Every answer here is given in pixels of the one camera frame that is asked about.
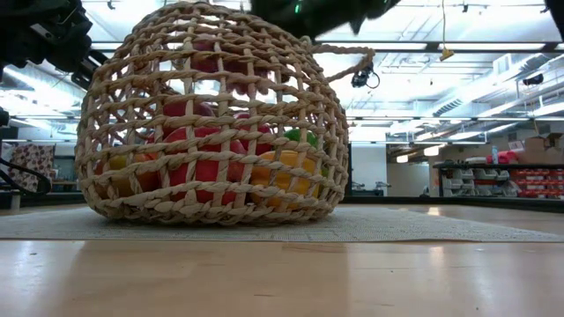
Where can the black hanging camera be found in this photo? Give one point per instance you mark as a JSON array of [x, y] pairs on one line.
[[361, 79]]

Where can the purple grape bunch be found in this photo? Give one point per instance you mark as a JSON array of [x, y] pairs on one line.
[[238, 66]]

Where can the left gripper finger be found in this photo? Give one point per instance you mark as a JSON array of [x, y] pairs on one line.
[[88, 66]]

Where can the black metal table frame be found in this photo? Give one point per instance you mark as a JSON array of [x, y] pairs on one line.
[[53, 199]]

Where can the storage shelf with bins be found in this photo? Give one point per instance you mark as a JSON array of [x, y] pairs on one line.
[[484, 180]]

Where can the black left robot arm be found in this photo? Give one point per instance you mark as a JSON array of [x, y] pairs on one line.
[[3, 118]]

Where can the red container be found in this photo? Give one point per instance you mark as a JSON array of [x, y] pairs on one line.
[[504, 157]]

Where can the black mounted device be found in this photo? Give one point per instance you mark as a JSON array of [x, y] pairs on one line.
[[533, 80]]

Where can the floral patterned cloth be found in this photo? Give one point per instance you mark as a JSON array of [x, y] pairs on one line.
[[31, 167]]

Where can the grey woven placemat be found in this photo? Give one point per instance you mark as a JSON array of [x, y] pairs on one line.
[[132, 230]]

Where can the yellow bell pepper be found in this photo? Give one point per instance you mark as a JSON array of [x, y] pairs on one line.
[[282, 178]]

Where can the orange fruit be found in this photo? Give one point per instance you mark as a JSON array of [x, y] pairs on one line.
[[146, 177]]

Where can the cardboard box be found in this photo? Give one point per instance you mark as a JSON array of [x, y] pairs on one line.
[[542, 147]]

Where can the red bell pepper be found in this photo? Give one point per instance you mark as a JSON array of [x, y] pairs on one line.
[[207, 171]]

